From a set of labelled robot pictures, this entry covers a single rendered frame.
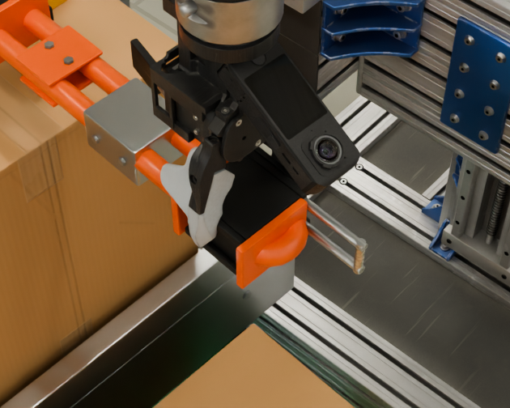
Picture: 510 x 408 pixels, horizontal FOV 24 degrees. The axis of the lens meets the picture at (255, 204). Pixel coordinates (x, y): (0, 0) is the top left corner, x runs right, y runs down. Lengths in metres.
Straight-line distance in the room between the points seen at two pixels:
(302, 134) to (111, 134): 0.23
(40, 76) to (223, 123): 0.26
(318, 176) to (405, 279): 1.19
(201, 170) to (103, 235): 0.52
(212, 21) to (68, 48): 0.32
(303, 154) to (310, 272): 1.19
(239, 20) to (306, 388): 0.78
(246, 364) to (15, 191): 0.43
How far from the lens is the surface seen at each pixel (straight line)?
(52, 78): 1.06
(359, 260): 0.94
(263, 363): 1.51
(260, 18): 0.79
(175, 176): 0.93
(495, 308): 2.00
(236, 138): 0.87
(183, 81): 0.87
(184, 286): 1.50
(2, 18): 1.12
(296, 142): 0.82
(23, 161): 1.20
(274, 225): 0.93
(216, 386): 1.49
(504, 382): 1.92
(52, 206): 1.28
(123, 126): 1.01
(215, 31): 0.79
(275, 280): 1.68
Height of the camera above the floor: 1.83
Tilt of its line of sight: 51 degrees down
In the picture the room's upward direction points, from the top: straight up
